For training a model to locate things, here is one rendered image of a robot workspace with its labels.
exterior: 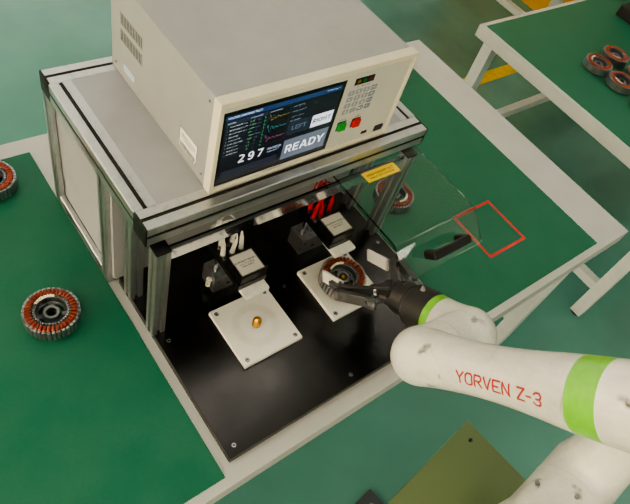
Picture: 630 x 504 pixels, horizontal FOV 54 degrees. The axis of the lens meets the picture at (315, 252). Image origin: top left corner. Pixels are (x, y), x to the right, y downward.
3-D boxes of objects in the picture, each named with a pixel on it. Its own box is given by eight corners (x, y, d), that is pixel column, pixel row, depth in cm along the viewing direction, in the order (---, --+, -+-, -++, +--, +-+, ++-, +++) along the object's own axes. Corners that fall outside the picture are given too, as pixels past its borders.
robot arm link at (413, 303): (450, 284, 123) (418, 301, 118) (447, 330, 129) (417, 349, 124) (428, 272, 127) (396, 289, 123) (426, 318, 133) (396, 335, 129)
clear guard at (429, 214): (481, 243, 134) (493, 225, 130) (403, 284, 122) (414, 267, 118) (388, 145, 147) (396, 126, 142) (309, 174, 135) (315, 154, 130)
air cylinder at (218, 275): (241, 280, 142) (244, 267, 138) (212, 293, 138) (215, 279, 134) (229, 264, 144) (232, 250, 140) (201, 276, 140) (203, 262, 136)
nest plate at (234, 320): (301, 339, 137) (302, 336, 136) (244, 369, 129) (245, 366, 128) (264, 288, 142) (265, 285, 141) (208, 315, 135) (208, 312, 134)
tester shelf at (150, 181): (420, 143, 140) (428, 128, 136) (145, 247, 105) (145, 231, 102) (310, 31, 157) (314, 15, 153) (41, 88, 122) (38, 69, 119)
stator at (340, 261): (371, 291, 148) (376, 282, 145) (336, 309, 142) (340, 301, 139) (344, 257, 152) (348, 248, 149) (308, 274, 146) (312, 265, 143)
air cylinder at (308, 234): (322, 244, 154) (327, 231, 150) (298, 255, 151) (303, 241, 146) (310, 230, 156) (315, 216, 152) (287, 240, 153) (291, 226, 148)
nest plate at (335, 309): (380, 296, 149) (382, 293, 148) (333, 322, 141) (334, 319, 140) (344, 252, 155) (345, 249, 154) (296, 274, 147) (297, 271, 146)
